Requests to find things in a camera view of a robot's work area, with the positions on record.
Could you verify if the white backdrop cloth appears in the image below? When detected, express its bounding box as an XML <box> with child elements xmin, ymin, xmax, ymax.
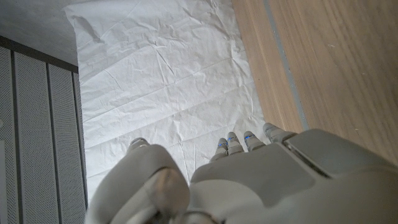
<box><xmin>63</xmin><ymin>0</ymin><xmax>274</xmax><ymax>203</ymax></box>

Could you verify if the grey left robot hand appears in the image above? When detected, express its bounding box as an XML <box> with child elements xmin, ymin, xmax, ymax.
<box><xmin>84</xmin><ymin>122</ymin><xmax>398</xmax><ymax>224</ymax></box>

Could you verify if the long grey tape strip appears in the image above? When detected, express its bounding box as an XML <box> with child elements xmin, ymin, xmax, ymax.
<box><xmin>262</xmin><ymin>0</ymin><xmax>310</xmax><ymax>131</ymax></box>

